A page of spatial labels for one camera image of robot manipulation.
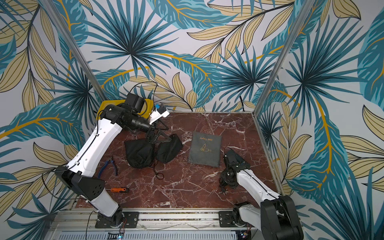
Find orange handled screwdriver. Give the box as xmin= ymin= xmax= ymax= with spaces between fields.
xmin=107 ymin=188 xmax=129 ymax=193

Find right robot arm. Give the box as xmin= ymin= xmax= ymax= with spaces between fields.
xmin=220 ymin=149 xmax=304 ymax=240

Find blue handled pliers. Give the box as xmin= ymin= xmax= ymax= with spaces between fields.
xmin=96 ymin=155 xmax=118 ymax=180

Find grey hair dryer pouch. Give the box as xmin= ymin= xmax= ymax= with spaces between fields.
xmin=189 ymin=132 xmax=222 ymax=168

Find aluminium front rail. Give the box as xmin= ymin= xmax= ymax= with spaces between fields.
xmin=44 ymin=208 xmax=304 ymax=232

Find plain black drawstring pouch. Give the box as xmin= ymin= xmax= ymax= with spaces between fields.
xmin=152 ymin=134 xmax=184 ymax=180

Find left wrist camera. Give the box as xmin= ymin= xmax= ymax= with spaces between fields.
xmin=149 ymin=104 xmax=170 ymax=125

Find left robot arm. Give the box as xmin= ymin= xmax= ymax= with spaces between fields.
xmin=55 ymin=94 xmax=170 ymax=218

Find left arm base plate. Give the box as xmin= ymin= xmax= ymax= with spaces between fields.
xmin=95 ymin=212 xmax=140 ymax=229

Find yellow black toolbox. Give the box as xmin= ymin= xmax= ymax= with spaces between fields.
xmin=97 ymin=99 xmax=154 ymax=120

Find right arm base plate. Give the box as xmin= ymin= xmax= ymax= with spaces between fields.
xmin=218 ymin=210 xmax=260 ymax=228

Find black hair dryer pouch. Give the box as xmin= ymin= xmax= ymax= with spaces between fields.
xmin=124 ymin=139 xmax=155 ymax=169

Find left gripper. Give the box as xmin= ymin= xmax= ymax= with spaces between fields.
xmin=126 ymin=113 xmax=173 ymax=144

